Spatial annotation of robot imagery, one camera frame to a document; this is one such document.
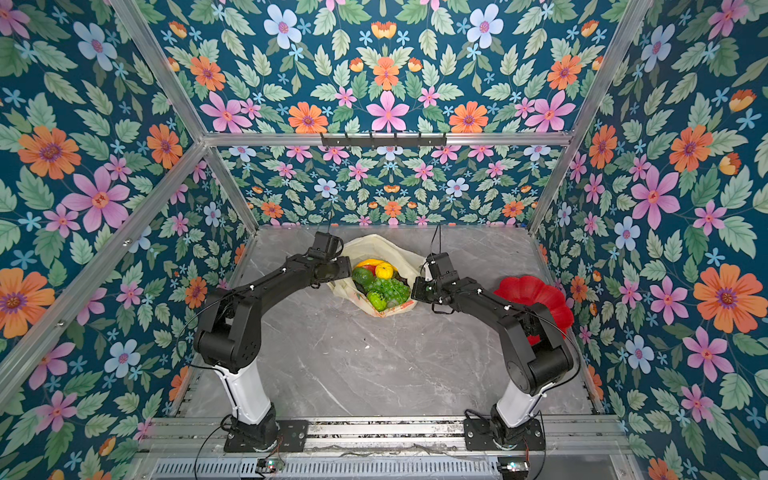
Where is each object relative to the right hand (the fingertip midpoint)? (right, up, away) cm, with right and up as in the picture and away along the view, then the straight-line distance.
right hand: (418, 285), depth 93 cm
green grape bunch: (-8, -3, +3) cm, 9 cm away
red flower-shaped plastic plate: (+37, -2, +6) cm, 38 cm away
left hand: (-24, +6, +4) cm, 25 cm away
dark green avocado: (-18, +2, +3) cm, 19 cm away
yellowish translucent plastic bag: (-14, +12, +8) cm, 20 cm away
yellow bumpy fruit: (-12, +4, +8) cm, 15 cm away
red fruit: (-16, +4, +9) cm, 19 cm away
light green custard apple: (-13, -5, 0) cm, 14 cm away
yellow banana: (-17, +7, +12) cm, 22 cm away
